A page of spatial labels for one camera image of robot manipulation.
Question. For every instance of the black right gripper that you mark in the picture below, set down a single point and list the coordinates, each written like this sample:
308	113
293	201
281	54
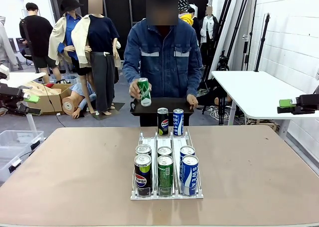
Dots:
309	103

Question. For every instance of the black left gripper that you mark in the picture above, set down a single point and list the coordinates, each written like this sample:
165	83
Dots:
10	96

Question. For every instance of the green Chilsung soda can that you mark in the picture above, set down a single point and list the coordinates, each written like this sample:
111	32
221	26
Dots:
144	92
165	174
164	151

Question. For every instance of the black serving tray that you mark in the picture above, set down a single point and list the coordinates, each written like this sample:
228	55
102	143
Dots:
169	105

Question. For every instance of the blue Pocari Sweat can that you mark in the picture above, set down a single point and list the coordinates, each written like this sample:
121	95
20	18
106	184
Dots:
187	151
190	177
178	122

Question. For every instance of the person's right forearm denim sleeve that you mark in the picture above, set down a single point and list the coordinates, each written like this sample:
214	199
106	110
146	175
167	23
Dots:
130	74

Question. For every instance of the person's left forearm denim sleeve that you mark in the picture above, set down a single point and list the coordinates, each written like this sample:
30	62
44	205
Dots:
194	82

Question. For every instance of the person in grey hoodie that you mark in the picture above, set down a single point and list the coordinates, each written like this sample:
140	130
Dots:
5	45

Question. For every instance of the person in black outfit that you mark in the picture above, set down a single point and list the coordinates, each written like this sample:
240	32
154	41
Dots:
37	35

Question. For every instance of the person in denim jacket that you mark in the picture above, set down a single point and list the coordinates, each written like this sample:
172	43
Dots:
164	62

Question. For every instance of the person bucket hat yellow hoodie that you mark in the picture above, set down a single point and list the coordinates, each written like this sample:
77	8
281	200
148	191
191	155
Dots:
187	19

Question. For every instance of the person's left hand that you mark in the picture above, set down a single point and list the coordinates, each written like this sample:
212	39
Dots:
192	101

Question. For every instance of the person's right hand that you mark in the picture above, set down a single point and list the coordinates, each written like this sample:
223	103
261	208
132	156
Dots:
133	90

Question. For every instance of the brown cardboard box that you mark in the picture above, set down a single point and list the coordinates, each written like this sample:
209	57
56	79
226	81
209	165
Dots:
49	102

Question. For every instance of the wooden crate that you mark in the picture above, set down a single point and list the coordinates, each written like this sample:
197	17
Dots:
269	125

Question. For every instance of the white table with round leg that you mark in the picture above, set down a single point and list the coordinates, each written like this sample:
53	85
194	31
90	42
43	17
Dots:
22	77

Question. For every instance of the clear plastic storage bin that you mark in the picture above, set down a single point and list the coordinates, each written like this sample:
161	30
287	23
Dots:
15	137
7	162

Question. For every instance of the large white table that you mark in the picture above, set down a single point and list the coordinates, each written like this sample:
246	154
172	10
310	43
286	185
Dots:
249	92

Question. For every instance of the mannequin torso in blue shirt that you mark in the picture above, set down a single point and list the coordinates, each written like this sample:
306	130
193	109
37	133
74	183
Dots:
74	100

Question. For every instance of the black pole stand on table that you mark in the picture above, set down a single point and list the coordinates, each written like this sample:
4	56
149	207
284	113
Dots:
261	45

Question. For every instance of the thin black upright stand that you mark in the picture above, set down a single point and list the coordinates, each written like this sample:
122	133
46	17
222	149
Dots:
252	33

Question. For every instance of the leaning black light stands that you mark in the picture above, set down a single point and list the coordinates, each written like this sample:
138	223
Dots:
229	13

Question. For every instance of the mannequin in white jacket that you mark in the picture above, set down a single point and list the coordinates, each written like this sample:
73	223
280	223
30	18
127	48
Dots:
209	28

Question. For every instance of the black Pepsi can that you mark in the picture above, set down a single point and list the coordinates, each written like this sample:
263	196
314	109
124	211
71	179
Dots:
163	122
143	149
143	174

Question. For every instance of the white can dispenser rack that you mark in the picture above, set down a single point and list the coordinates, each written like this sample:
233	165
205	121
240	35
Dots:
163	141

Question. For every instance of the black camera tripod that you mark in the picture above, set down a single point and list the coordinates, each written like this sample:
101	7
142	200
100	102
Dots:
222	62

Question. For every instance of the black mannequin base plate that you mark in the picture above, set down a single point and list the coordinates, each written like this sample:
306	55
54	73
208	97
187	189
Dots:
114	107

